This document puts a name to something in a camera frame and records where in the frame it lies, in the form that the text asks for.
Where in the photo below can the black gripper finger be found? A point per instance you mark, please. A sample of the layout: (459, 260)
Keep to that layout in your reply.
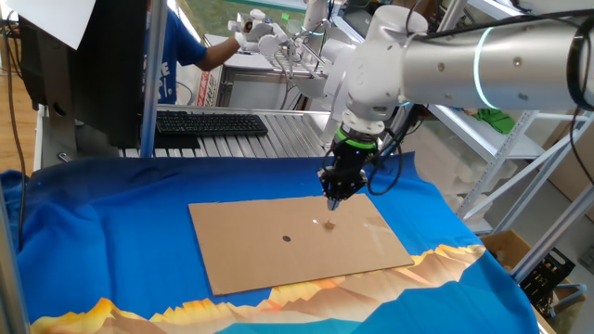
(329, 185)
(350, 188)

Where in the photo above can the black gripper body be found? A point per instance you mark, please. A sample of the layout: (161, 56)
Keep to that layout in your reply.
(350, 160)

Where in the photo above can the small wooden block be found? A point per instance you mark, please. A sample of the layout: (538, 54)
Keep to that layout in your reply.
(329, 225)

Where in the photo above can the white haptic control device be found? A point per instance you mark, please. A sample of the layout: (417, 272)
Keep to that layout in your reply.
(334, 79)

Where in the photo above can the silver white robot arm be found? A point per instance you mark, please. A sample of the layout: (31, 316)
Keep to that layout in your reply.
(464, 69)

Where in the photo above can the bare operator forearm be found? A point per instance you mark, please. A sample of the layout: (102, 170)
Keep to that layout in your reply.
(215, 53)

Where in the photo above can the white gloved operator hand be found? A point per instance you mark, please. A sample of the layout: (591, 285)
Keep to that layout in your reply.
(239, 39)

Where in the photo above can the brown cardboard sheet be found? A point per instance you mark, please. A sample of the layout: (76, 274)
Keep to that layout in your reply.
(260, 250)

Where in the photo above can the white foam blocks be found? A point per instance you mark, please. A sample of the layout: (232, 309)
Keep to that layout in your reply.
(459, 176)

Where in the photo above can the grey metal cabinet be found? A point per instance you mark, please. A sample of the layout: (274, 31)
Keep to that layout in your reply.
(250, 93)

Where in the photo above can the white metal shelf rack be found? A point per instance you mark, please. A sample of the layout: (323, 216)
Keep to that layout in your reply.
(482, 139)

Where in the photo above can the black keyboard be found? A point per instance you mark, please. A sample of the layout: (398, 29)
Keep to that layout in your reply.
(209, 124)

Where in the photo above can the black storage case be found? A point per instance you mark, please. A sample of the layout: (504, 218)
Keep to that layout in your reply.
(355, 21)

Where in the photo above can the green cloth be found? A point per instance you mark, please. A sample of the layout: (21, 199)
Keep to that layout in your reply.
(496, 120)

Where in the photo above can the white box red print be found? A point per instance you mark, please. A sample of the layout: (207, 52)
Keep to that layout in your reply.
(206, 90)

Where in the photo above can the black desk mat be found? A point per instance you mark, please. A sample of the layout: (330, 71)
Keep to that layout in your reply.
(176, 140)

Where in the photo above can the brown cardboard box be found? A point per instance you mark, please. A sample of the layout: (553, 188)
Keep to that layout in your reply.
(503, 246)

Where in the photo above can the person torso blue shirt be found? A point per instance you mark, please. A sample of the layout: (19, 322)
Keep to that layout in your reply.
(181, 46)

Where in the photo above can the black plastic crate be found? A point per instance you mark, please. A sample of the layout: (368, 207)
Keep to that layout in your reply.
(545, 278)

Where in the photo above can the blue mountain print cloth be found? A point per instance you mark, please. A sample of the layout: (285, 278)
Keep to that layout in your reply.
(116, 232)

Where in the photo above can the black computer monitor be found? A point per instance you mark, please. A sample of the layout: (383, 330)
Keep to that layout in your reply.
(111, 69)

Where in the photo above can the white paper sheet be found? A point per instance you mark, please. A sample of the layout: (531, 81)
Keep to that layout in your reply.
(55, 18)

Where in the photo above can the aluminium frame post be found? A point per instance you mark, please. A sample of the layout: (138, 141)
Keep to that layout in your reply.
(9, 278)
(153, 83)

